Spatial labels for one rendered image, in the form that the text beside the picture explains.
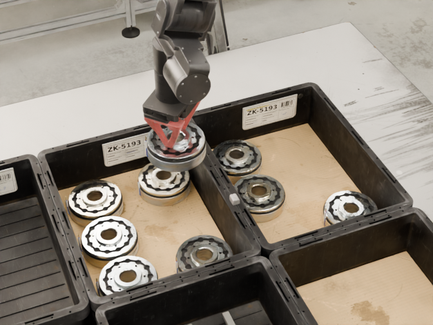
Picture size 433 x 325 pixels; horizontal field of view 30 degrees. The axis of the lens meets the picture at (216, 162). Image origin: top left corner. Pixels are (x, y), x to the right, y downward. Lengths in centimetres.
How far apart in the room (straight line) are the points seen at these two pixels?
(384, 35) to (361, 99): 157
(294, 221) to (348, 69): 71
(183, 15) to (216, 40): 113
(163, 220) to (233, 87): 63
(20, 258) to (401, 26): 251
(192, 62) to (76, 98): 91
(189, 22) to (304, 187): 52
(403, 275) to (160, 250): 44
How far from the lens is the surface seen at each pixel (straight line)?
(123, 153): 162
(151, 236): 153
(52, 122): 202
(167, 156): 137
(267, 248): 137
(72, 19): 345
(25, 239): 156
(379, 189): 157
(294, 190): 162
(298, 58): 220
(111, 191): 158
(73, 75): 337
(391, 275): 150
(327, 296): 145
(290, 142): 172
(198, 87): 122
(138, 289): 132
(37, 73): 341
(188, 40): 125
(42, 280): 149
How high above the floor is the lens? 195
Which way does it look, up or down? 42 degrees down
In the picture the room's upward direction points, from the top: straight up
